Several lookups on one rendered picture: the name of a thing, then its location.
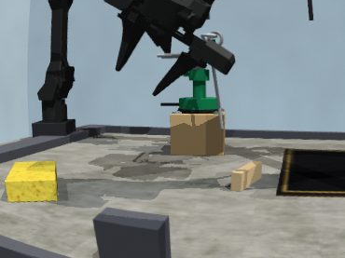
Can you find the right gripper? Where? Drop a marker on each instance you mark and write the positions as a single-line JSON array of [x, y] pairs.
[[200, 52]]

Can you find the yellow sponge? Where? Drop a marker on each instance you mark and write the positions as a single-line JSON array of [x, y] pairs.
[[32, 181]]

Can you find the tan rectangular block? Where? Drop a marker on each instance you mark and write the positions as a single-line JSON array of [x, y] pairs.
[[245, 176]]

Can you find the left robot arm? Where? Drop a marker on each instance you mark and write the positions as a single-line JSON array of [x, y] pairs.
[[59, 75]]

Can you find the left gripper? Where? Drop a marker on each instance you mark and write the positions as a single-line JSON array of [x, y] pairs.
[[165, 42]]

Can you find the tan wooden block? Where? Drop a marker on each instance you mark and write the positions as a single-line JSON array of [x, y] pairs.
[[197, 135]]

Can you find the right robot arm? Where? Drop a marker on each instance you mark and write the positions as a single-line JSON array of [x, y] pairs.
[[177, 13]]

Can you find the black rectangular mat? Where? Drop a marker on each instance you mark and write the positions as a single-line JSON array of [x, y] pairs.
[[312, 173]]

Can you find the green bench vise body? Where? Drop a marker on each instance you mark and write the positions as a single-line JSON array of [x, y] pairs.
[[199, 100]]

